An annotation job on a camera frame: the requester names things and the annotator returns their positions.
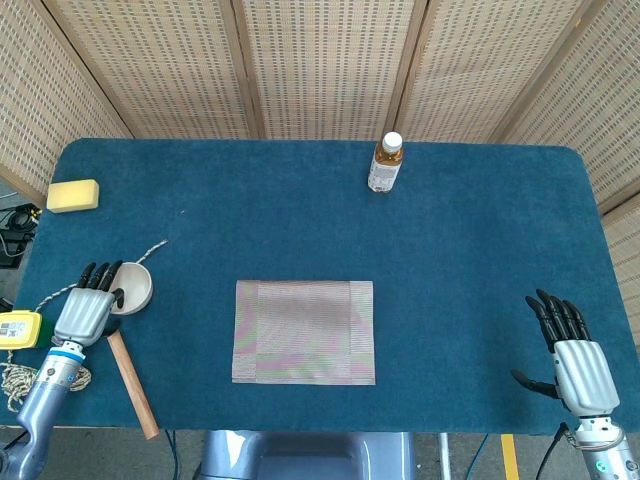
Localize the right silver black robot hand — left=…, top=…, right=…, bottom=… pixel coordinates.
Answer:
left=510, top=288, right=621, bottom=418

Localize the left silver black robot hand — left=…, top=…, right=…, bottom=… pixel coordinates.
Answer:
left=51, top=259, right=126, bottom=350

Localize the white ceramic bowl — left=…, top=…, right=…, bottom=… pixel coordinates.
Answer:
left=107, top=262, right=154, bottom=317

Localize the beige woven placemat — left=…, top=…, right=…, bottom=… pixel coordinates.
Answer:
left=231, top=279, right=377, bottom=387

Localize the yellow tape measure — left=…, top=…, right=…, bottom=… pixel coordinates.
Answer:
left=0, top=309, right=54, bottom=351

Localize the wooden dowel stick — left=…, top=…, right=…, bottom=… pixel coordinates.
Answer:
left=106, top=332, right=161, bottom=442

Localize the black floor equipment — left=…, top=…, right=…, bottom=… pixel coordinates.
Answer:
left=0, top=202, right=41, bottom=269

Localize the yellow sponge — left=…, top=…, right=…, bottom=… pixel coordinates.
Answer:
left=46, top=178, right=101, bottom=215

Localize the metal table leg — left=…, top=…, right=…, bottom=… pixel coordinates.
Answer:
left=437, top=432, right=453, bottom=480

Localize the blue carpet table cover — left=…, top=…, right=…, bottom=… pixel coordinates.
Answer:
left=12, top=138, right=601, bottom=435

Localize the blue-grey robot torso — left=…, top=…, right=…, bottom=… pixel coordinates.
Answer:
left=192, top=429, right=417, bottom=480

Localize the tea bottle with white cap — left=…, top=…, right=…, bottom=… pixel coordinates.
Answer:
left=367, top=131, right=405, bottom=195

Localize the bamboo folding screen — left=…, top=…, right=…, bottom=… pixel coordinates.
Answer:
left=0, top=0, right=640, bottom=346

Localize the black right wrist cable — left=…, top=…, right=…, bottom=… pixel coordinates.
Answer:
left=534, top=422, right=571, bottom=480

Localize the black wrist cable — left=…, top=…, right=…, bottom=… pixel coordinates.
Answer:
left=0, top=430, right=30, bottom=454
left=534, top=422, right=571, bottom=480

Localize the braided white rope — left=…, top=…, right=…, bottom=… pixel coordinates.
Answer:
left=0, top=239, right=168, bottom=414

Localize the thin blue cable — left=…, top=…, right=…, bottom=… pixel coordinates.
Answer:
left=467, top=433, right=490, bottom=480
left=167, top=429, right=180, bottom=480

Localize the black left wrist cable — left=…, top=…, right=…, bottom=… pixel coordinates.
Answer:
left=0, top=430, right=30, bottom=454

